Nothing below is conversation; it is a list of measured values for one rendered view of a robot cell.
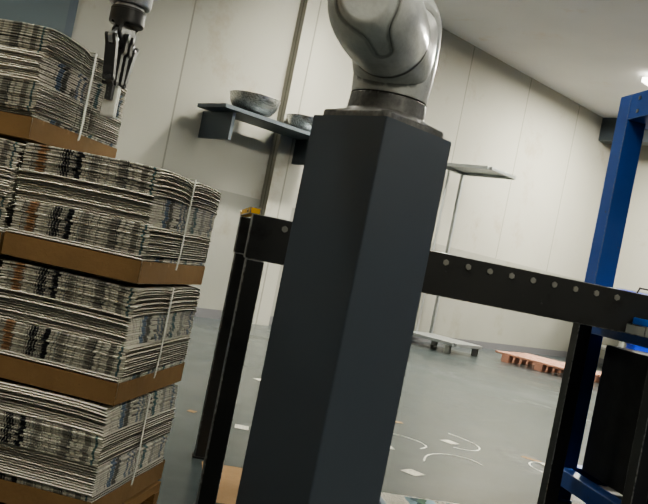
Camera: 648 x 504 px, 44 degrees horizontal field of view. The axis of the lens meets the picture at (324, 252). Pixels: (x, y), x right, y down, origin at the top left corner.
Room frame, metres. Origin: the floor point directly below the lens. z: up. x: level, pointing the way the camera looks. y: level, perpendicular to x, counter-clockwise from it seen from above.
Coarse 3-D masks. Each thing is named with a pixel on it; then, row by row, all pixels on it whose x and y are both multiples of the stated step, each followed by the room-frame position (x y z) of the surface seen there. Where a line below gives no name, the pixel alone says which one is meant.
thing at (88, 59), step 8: (88, 56) 1.74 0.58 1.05; (88, 64) 1.75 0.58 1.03; (96, 64) 1.78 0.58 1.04; (88, 72) 1.75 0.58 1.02; (88, 80) 1.75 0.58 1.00; (80, 88) 1.73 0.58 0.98; (80, 96) 1.73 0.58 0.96; (80, 104) 1.73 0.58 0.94; (88, 104) 1.77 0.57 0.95; (80, 112) 1.74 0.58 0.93; (88, 112) 1.77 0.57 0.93; (80, 120) 1.74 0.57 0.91; (88, 120) 1.78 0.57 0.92; (72, 128) 1.73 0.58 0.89
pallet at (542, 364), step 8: (504, 352) 8.51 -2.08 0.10; (512, 352) 8.76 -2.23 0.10; (504, 360) 8.47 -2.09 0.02; (512, 360) 8.51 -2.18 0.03; (520, 360) 8.64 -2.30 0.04; (528, 360) 8.29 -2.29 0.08; (536, 360) 8.30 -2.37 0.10; (544, 360) 8.52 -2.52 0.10; (552, 360) 8.76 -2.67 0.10; (536, 368) 8.22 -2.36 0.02; (544, 368) 8.22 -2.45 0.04; (552, 368) 8.35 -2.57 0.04; (560, 368) 8.05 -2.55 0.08
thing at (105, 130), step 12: (96, 72) 1.78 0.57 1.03; (96, 84) 1.80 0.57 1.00; (96, 96) 1.80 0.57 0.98; (120, 96) 1.90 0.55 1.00; (96, 108) 1.80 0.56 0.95; (120, 108) 1.92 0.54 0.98; (96, 120) 1.81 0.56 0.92; (108, 120) 1.86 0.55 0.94; (120, 120) 1.92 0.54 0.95; (84, 132) 1.78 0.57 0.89; (96, 132) 1.82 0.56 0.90; (108, 132) 1.88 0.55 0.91; (108, 144) 1.89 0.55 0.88
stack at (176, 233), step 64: (0, 192) 1.55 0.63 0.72; (64, 192) 1.54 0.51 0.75; (128, 192) 1.52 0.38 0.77; (192, 192) 1.68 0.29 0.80; (0, 256) 1.59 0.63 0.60; (128, 256) 1.51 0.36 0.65; (192, 256) 1.76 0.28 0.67; (0, 320) 1.55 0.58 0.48; (64, 320) 1.53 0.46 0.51; (128, 320) 1.51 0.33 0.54; (0, 384) 1.54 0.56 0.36; (0, 448) 1.53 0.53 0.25; (64, 448) 1.51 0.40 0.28; (128, 448) 1.63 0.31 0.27
